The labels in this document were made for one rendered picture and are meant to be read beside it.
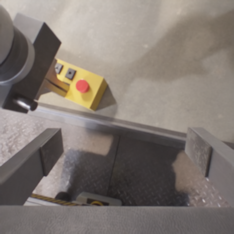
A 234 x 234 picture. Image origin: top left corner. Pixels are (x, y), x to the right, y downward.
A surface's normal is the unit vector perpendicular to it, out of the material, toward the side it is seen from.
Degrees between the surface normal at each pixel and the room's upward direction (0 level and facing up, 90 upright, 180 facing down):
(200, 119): 0
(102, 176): 0
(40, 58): 90
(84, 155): 0
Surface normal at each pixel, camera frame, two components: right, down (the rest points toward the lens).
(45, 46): 0.90, 0.40
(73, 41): -0.14, -0.12
